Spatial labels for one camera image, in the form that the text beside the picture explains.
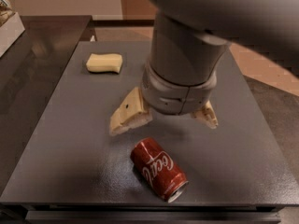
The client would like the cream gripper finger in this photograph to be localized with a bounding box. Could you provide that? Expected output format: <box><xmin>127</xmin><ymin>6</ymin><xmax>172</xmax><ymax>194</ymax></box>
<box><xmin>109</xmin><ymin>87</ymin><xmax>152</xmax><ymax>136</ymax></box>
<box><xmin>191</xmin><ymin>101</ymin><xmax>219</xmax><ymax>129</ymax></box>

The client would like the white box at left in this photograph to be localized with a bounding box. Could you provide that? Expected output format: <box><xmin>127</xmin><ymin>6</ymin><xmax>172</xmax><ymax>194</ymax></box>
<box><xmin>0</xmin><ymin>0</ymin><xmax>25</xmax><ymax>57</ymax></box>

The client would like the red coke can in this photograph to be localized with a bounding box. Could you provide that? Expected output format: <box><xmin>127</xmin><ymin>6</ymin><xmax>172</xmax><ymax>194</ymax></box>
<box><xmin>130</xmin><ymin>138</ymin><xmax>189</xmax><ymax>203</ymax></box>

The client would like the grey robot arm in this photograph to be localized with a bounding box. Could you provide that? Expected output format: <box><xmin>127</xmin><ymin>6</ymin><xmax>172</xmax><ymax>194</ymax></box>
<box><xmin>109</xmin><ymin>0</ymin><xmax>299</xmax><ymax>135</ymax></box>

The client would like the yellow sponge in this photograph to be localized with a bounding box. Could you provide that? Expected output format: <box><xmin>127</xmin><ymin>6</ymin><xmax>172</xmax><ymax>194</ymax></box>
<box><xmin>86</xmin><ymin>53</ymin><xmax>122</xmax><ymax>74</ymax></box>

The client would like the dark side counter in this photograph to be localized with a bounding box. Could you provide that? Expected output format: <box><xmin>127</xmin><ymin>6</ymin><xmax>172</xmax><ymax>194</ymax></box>
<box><xmin>0</xmin><ymin>15</ymin><xmax>94</xmax><ymax>194</ymax></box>

